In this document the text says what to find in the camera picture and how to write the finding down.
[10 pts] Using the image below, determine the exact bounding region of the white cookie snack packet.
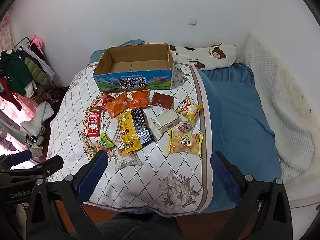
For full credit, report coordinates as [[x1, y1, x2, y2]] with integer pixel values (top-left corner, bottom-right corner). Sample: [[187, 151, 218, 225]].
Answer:
[[113, 148, 142, 171]]

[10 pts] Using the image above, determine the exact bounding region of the green watermelon gum packet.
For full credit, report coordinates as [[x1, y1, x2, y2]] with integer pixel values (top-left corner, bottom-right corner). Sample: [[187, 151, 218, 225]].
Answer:
[[97, 132, 114, 148]]

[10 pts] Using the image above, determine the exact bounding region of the red long snack packet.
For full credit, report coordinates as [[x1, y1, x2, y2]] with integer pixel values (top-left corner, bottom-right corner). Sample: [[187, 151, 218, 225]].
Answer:
[[87, 106, 103, 138]]

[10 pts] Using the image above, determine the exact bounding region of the yellow guoba snack packet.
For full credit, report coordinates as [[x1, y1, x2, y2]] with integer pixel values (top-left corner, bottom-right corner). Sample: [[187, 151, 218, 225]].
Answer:
[[168, 129, 203, 157]]

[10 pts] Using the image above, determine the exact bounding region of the yellow black snack packet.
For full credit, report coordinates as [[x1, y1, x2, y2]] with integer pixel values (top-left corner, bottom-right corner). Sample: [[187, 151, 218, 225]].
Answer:
[[116, 108, 155, 154]]

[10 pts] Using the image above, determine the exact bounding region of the orange snack packet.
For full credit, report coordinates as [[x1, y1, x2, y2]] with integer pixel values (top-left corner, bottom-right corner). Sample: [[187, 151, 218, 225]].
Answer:
[[104, 92, 132, 119], [129, 89, 150, 109]]

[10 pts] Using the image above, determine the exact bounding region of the yellow panda snack packet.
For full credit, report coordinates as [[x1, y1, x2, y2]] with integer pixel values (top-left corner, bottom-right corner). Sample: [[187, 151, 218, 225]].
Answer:
[[175, 96, 202, 122]]

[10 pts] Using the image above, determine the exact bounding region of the dark red snack packet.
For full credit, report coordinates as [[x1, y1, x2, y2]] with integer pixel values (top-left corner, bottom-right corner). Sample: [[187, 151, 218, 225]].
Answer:
[[151, 92, 174, 109]]

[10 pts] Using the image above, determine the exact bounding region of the small red snack packet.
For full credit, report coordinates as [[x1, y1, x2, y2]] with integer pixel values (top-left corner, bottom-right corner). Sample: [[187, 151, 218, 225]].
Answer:
[[102, 93, 115, 106]]

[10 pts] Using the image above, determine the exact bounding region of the small girl picture packet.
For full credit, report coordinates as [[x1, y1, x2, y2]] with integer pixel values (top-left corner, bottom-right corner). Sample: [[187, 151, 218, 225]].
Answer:
[[175, 121, 195, 133]]

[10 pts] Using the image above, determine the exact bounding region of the white cloth pile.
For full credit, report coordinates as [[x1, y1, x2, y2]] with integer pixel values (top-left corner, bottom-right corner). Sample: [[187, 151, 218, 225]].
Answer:
[[20, 101, 54, 136]]

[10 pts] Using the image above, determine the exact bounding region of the white quilted bed guard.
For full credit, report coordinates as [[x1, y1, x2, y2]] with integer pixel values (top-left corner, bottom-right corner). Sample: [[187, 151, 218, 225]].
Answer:
[[237, 32, 320, 208]]

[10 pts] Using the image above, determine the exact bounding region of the clothes rack with clothes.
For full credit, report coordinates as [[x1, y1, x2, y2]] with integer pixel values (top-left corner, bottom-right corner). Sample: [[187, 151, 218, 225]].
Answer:
[[1, 37, 56, 111]]

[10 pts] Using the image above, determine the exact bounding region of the white floral quilted bedspread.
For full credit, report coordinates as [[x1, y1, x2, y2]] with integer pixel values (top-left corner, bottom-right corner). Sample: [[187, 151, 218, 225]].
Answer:
[[47, 63, 213, 217]]

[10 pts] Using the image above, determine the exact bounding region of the pink plush toy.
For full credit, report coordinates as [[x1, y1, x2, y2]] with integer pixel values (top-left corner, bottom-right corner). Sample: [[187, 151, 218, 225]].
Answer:
[[30, 35, 43, 51]]

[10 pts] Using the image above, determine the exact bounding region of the blue milk cardboard box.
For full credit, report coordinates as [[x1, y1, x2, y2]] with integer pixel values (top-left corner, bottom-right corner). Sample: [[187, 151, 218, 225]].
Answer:
[[93, 43, 174, 92]]

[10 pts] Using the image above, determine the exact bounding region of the bear print pillow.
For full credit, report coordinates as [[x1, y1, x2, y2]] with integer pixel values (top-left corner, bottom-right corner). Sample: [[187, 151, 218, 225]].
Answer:
[[169, 43, 237, 70]]

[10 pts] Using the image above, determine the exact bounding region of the wall light switch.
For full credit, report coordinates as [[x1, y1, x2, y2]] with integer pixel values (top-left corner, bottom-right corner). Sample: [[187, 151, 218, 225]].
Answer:
[[188, 18, 197, 26]]

